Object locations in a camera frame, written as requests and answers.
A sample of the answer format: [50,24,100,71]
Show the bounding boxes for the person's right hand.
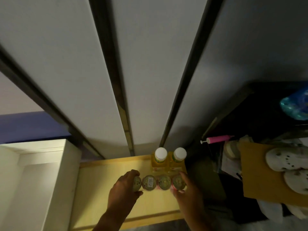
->
[170,171,205,224]

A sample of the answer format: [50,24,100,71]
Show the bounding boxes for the person's left hand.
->
[107,169,144,216]

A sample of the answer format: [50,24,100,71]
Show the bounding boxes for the white cardboard box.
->
[0,139,82,231]

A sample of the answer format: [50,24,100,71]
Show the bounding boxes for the person's left forearm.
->
[92,207,130,231]

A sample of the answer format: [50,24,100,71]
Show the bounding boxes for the person's right forearm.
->
[183,214,212,231]

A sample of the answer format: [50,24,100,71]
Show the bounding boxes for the small white paper carton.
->
[221,154,242,181]

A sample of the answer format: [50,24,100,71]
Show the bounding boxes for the cream tape roll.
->
[224,141,241,159]

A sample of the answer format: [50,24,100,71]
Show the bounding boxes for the pink hand pump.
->
[200,135,235,145]

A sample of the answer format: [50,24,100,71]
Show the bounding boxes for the brown cardboard sheet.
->
[238,141,308,207]

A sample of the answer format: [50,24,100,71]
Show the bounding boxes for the plain white shoe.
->
[257,199,284,224]

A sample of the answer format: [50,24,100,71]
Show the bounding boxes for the cream shoe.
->
[285,203,308,220]

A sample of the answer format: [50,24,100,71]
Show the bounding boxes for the black cabinet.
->
[187,80,308,224]

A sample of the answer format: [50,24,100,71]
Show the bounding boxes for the blue-label water bottle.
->
[280,86,308,121]

